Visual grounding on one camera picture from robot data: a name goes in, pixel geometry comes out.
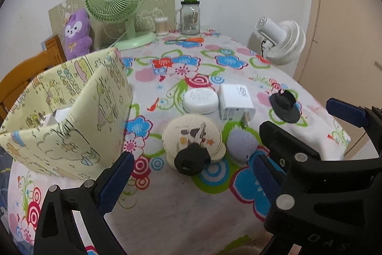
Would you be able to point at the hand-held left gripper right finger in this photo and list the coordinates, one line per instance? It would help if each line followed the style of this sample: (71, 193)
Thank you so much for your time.
(265, 180)

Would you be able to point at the floral tablecloth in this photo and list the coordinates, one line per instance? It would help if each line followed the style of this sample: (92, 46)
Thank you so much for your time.
(179, 198)

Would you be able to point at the beige door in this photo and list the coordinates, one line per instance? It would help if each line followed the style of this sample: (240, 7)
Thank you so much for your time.
(343, 34)

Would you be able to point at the white clip fan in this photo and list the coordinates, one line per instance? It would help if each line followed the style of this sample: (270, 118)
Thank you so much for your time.
(283, 40)

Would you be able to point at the clear cotton swab container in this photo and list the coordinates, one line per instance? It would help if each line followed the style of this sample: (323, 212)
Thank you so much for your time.
(161, 26)

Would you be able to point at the glass jar with green lid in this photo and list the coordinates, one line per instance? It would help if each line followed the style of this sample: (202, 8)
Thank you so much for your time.
(190, 17)

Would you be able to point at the white earbud case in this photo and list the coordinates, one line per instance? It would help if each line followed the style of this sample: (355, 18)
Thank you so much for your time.
(199, 101)

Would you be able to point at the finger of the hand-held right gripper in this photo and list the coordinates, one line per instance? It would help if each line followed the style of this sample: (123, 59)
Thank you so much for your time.
(286, 143)
(346, 113)

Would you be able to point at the black round suction mount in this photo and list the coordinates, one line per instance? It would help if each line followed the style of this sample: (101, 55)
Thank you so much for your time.
(283, 108)

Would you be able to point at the white charger adapter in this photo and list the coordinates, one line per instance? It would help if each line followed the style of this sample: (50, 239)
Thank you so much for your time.
(234, 104)

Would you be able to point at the round beige printed case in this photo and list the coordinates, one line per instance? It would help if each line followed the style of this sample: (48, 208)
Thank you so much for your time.
(179, 132)

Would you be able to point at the wooden chair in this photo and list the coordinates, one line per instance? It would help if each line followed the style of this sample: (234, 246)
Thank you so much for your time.
(18, 75)

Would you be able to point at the purple plush toy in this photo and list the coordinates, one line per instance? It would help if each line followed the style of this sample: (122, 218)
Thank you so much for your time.
(76, 31)

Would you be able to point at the key with black head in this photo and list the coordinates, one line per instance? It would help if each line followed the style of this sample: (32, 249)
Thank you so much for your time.
(191, 159)

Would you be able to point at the lavender round sponge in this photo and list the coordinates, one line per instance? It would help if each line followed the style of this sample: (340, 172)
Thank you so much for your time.
(240, 144)

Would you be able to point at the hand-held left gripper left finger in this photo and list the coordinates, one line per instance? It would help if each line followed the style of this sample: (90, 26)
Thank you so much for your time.
(117, 180)

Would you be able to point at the yellow printed fabric storage box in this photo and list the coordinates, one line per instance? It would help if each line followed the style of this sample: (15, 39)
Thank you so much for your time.
(98, 111)

